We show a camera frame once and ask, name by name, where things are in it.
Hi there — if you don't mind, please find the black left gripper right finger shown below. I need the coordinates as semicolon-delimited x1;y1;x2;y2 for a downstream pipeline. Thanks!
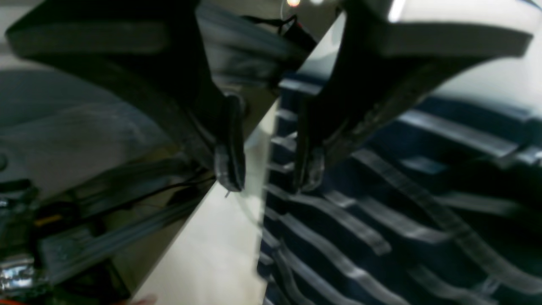
293;0;534;191

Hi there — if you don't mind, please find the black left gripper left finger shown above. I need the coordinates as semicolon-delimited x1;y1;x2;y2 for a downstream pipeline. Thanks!
6;0;246;192

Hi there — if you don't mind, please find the navy white striped T-shirt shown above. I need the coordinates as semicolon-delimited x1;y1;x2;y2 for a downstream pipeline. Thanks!
256;89;542;305

